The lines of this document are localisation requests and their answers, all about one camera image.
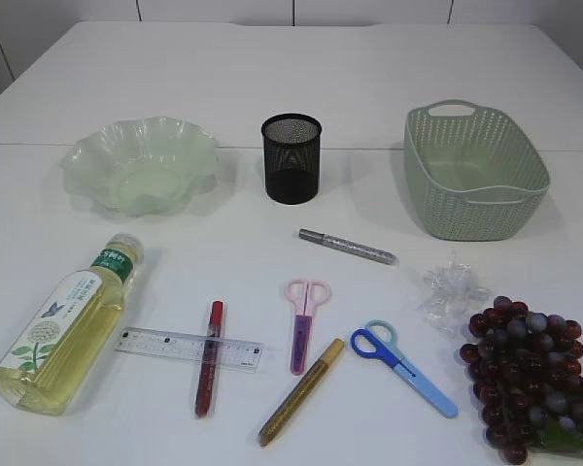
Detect blue scissors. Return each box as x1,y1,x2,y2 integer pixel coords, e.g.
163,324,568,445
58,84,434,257
350,319,459,418

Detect clear plastic sheet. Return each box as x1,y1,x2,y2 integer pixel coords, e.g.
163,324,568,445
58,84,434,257
416,250,493,339

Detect purple grape bunch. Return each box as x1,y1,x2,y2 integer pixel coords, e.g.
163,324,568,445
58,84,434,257
459,296,583,465

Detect yellow tea bottle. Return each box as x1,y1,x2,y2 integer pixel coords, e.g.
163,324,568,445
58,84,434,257
0,233,145,416

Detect silver glitter pen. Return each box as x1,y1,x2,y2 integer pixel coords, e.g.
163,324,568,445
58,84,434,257
298,228,397,265

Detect black mesh pen holder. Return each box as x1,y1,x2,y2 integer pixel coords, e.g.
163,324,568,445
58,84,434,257
261,113,322,205

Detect gold glitter pen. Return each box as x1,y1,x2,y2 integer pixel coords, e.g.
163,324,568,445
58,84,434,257
257,338,345,448

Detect transparent plastic ruler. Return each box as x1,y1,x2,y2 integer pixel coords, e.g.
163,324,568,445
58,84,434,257
114,327,264,373

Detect light green wavy plate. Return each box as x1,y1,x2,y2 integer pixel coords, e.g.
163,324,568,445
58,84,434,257
60,116,218,216

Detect red glitter pen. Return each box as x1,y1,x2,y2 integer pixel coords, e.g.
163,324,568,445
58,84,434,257
194,301,223,418

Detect green woven plastic basket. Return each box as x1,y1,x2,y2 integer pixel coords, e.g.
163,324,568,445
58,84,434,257
403,101,550,242

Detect pink purple scissors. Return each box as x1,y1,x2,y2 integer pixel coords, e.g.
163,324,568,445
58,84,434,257
284,279,331,376

